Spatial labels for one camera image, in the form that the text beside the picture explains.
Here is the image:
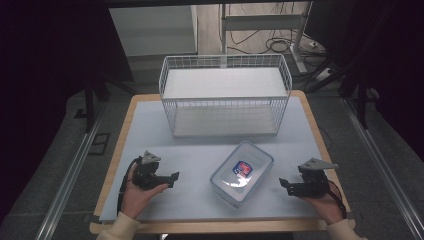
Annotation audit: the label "black stand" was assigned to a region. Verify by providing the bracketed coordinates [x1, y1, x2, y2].
[73, 78, 138, 134]

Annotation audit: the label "person's right hand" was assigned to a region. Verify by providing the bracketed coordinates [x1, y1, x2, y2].
[299, 181, 346, 226]

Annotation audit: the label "grey table mat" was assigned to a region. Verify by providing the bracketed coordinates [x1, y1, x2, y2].
[98, 95, 334, 224]

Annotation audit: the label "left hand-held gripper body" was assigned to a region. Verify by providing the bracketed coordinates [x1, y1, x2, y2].
[132, 150, 172, 191]

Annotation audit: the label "metal floor rail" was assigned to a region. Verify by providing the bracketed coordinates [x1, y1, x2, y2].
[34, 109, 106, 240]
[341, 98, 424, 239]

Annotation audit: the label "black floor cables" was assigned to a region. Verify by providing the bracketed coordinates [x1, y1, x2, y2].
[219, 2, 331, 68]

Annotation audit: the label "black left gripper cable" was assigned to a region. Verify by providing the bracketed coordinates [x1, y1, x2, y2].
[116, 156, 142, 216]

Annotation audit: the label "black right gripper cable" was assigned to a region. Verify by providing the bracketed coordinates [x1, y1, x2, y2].
[327, 179, 348, 219]

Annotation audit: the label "white metal desk frame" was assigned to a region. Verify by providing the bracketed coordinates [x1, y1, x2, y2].
[219, 1, 314, 75]

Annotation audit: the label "person's left hand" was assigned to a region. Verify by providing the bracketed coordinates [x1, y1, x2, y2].
[120, 164, 170, 220]

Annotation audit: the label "white cabinet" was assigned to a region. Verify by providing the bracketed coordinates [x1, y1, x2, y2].
[109, 4, 200, 58]

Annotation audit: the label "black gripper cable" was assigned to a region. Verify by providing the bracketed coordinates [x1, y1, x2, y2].
[327, 179, 348, 219]
[116, 156, 142, 216]

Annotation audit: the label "white power strip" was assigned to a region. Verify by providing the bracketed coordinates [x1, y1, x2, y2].
[314, 68, 333, 83]

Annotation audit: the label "clear plastic food container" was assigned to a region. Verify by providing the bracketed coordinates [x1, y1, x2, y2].
[209, 140, 275, 209]

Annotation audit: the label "white wire basket shelf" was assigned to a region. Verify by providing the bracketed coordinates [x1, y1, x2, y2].
[158, 54, 293, 138]

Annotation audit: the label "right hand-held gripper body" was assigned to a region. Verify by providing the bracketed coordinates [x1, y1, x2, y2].
[287, 157, 339, 198]

